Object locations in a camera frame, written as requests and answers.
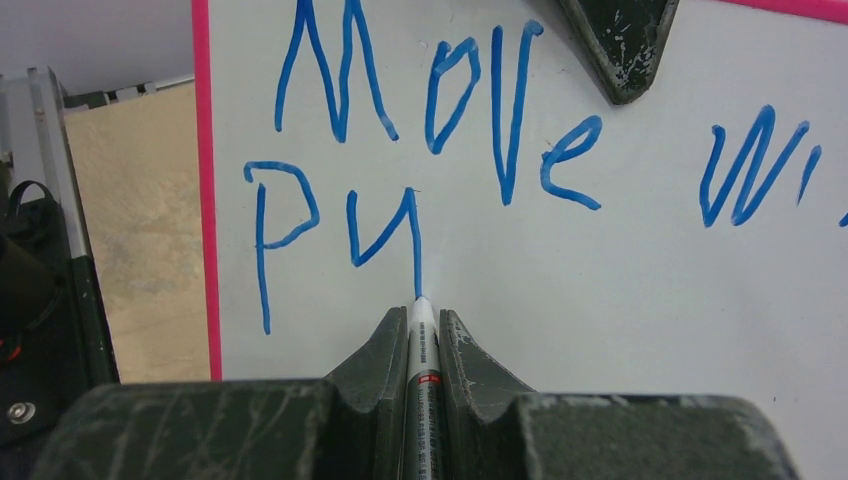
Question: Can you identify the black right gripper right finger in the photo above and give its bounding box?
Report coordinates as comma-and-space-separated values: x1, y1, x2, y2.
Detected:
439, 310, 798, 479

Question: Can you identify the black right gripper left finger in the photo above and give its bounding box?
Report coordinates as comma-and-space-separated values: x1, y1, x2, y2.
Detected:
33, 307, 408, 479

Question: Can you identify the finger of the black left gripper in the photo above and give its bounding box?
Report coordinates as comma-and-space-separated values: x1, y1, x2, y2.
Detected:
560, 0, 679, 105

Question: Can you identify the blue whiteboard marker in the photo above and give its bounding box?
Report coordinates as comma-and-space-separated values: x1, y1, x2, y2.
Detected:
401, 297, 447, 479

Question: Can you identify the red framed whiteboard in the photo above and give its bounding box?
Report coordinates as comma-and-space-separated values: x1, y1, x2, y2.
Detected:
192, 1, 847, 479

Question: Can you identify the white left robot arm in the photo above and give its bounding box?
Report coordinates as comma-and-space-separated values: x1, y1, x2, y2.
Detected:
1, 1, 678, 479

